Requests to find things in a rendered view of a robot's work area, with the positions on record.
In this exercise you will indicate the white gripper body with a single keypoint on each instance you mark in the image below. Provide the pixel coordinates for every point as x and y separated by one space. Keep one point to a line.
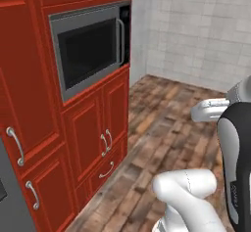
207 113

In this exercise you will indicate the grey microwave door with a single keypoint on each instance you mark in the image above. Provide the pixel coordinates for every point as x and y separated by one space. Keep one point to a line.
81 51

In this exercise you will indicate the grey built-in microwave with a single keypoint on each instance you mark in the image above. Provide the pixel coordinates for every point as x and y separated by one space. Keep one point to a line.
83 50

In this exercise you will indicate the tall red cupboard door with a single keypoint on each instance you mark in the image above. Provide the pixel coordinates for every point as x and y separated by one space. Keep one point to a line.
29 79

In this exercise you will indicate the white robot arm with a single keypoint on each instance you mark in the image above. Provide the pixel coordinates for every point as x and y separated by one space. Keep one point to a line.
189 193

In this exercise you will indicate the grey appliance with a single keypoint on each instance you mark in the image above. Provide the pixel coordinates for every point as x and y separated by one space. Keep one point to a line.
13 203

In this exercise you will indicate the red drawer front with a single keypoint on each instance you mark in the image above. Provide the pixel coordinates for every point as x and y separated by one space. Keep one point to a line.
98 180

